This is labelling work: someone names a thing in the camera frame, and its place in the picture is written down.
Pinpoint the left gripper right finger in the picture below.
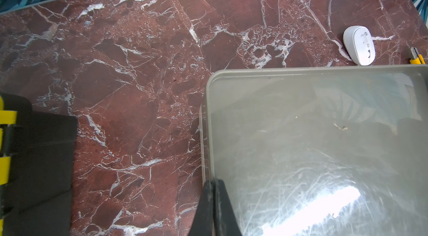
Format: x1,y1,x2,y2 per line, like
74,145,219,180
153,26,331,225
214,179,242,236

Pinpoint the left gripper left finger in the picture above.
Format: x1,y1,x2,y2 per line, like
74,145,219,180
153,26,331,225
188,180,214,236

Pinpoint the grey drawer unit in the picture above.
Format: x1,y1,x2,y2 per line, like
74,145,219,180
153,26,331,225
200,65,428,236

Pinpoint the white computer mouse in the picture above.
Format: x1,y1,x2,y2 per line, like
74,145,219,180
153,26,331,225
343,25,376,66

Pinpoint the yellow plastic toolbox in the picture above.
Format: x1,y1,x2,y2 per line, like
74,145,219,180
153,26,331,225
1,93,78,236

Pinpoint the yellow utility knife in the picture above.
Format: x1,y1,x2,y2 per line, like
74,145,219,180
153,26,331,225
409,47,425,64

